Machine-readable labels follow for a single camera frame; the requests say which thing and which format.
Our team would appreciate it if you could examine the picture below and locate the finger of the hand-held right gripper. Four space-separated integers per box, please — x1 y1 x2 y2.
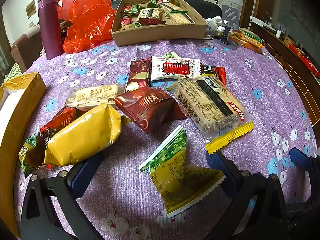
289 147 320 173

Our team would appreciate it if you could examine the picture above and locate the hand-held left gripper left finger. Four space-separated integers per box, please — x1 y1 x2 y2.
20 152 105 240

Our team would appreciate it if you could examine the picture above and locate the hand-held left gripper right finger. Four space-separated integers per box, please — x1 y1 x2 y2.
205 151 288 240

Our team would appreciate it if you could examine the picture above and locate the yellow foil snack packet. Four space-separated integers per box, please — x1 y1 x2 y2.
44 102 132 167

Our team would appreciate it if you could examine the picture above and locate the green and yellow snack packet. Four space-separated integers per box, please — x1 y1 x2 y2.
139 124 227 218

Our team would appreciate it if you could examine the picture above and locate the clear yellow-ended sesame bar packet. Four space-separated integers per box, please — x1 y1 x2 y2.
166 76 254 155

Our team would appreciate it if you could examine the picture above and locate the green leafy snack packet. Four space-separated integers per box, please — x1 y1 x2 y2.
19 132 52 178

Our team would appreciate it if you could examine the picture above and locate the red and brown snack packet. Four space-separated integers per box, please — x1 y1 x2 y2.
39 106 84 150

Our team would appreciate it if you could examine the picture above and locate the clear beige cracker packet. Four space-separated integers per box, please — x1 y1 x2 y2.
65 84 120 109

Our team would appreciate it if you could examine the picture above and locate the dark red glossy snack packet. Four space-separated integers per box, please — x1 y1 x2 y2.
109 86 188 133

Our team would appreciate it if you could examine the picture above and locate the red and black candy packet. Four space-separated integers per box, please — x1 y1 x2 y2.
200 63 227 87

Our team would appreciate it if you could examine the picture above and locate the yellow cardboard box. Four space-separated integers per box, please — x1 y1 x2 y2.
0 72 47 238

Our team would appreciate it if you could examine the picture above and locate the white and red snack packet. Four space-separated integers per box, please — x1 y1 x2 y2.
151 56 202 81

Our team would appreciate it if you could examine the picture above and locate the maroon packet with cream circles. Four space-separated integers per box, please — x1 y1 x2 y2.
125 57 152 93

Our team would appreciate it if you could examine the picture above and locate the brown cardboard tray box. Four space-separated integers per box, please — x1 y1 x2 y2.
111 0 208 47

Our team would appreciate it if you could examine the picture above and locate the pile of assorted wrapped snacks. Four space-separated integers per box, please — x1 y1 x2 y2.
119 0 197 30

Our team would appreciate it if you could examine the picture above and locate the purple floral tablecloth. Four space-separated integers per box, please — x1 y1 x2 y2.
10 37 318 240

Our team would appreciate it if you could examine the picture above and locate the wooden sideboard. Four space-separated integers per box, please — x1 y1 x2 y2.
246 0 320 120

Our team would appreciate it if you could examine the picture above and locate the orange biscuit pack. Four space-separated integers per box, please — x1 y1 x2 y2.
235 30 263 43
229 36 264 50

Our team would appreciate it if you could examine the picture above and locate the green patterned cushion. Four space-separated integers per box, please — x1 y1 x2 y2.
4 62 22 81

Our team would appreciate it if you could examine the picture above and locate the clear plastic bag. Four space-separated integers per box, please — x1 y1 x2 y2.
205 27 222 38

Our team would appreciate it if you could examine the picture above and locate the white power strip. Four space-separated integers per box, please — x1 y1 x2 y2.
250 16 278 33

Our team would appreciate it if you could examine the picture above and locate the brown chair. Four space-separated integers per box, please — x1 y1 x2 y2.
10 29 44 72

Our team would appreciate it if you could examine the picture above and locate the grey phone stand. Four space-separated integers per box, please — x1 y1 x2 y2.
212 4 240 50

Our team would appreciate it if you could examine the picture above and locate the purple thermos bottle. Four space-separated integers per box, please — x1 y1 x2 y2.
37 0 64 60

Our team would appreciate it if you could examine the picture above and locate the black sofa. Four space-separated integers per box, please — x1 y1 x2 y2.
179 0 225 20

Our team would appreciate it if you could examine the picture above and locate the red plastic bag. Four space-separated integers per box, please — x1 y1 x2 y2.
57 0 118 54

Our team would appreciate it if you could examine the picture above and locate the yellow wall plaque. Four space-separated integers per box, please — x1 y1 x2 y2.
26 1 36 18

